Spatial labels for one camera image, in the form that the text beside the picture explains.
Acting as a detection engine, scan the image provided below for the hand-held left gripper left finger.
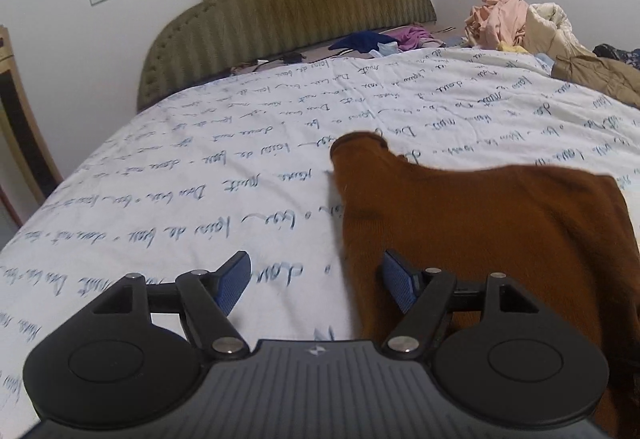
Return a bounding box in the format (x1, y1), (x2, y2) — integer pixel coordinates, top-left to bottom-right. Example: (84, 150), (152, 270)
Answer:
(92, 250), (251, 361)

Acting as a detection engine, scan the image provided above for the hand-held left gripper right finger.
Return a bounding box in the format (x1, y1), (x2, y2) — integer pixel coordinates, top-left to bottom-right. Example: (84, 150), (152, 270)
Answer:
(381, 250), (543, 360)

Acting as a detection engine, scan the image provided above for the brown knit sweater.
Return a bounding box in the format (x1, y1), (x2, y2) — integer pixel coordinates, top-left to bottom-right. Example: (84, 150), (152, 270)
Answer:
(330, 131), (640, 439)

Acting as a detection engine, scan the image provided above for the pink clothes pile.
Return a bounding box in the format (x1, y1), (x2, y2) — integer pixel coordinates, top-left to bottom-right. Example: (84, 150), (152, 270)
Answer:
(463, 0), (532, 51)

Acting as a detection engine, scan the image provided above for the white script-printed blanket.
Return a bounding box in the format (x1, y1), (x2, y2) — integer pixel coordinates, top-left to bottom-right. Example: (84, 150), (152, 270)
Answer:
(0, 46), (640, 435)

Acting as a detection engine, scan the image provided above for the light blue cloth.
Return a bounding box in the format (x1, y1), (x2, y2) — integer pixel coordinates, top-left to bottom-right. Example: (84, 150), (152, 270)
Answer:
(370, 42), (402, 60)

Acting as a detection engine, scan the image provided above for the dark blue cloth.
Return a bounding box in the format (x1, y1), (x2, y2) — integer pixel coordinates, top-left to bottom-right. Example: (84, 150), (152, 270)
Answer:
(328, 31), (397, 54)

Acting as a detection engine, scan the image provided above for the purple cloth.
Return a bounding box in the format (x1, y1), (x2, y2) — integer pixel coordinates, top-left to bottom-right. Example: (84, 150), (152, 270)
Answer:
(390, 25), (444, 51)

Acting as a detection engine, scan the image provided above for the olive brown jacket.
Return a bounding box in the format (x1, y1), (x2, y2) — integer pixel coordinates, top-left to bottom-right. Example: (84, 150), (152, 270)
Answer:
(550, 54), (640, 110)

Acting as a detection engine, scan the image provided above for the olive striped padded headboard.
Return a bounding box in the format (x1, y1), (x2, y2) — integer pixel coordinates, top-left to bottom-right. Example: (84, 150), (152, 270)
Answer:
(136, 0), (437, 112)

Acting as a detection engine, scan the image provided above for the cream puffy duvet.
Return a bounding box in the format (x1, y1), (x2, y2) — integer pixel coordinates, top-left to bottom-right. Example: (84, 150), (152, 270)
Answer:
(520, 2), (592, 60)

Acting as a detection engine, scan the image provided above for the dark patterned cloth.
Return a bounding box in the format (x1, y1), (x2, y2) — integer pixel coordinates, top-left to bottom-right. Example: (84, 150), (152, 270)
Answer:
(592, 43), (640, 69)

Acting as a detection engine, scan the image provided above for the black charger cable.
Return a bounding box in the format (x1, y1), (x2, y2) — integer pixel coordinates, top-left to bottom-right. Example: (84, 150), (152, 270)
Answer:
(251, 50), (307, 70)

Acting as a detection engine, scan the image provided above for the wooden frame furniture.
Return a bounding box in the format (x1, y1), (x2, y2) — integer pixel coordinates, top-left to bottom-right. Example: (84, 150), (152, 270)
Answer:
(0, 24), (64, 226)

